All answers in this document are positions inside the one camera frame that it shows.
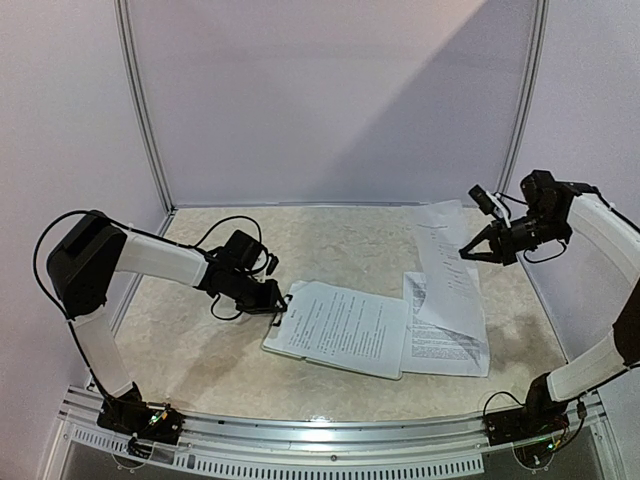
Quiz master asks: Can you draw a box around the aluminium frame post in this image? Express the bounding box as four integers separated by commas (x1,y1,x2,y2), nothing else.
114,0,175,215
496,0,549,193

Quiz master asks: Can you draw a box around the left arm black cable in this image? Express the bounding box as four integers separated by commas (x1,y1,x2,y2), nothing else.
30,209,109,401

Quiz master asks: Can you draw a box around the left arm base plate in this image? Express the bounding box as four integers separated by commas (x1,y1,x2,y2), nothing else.
97,399,186,445

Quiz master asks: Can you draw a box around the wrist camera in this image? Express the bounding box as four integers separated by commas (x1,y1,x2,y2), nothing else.
468,184,511,228
221,230,279,275

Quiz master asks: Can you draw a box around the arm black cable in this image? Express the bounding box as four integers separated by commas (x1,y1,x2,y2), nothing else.
30,209,109,401
480,389,526,426

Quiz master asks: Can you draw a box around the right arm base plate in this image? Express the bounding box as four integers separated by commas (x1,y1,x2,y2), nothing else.
483,404,569,446

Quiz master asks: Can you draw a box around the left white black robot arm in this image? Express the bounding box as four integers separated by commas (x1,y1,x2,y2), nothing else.
46,210,290,434

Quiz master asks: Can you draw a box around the right aluminium frame post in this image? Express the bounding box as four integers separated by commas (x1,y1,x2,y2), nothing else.
496,0,549,193

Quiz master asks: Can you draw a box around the remaining printed paper stack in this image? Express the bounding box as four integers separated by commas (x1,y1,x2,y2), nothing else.
401,272,490,378

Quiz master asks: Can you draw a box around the printed paper sheet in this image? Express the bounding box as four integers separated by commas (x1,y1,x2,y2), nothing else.
409,200,487,343
262,279,409,380

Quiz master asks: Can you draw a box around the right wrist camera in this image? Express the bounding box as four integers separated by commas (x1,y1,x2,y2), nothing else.
468,184,511,228

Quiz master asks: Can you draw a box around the green translucent plastic folder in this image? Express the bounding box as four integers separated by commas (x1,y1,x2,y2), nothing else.
260,279,407,382

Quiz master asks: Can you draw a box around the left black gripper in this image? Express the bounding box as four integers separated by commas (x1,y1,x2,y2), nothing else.
226,271,287,316

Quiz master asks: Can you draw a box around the left aluminium frame post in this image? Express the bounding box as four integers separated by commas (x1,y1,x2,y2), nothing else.
114,0,175,215

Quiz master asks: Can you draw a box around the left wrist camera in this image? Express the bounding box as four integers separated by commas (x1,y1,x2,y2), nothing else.
221,230,279,275

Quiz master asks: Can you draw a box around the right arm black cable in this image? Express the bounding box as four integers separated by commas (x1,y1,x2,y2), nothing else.
480,389,526,426

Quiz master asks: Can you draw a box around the aluminium front rail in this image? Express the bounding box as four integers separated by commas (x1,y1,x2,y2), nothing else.
44,387,624,479

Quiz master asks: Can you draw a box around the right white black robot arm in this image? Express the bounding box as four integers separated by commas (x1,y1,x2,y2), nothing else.
459,170,639,436

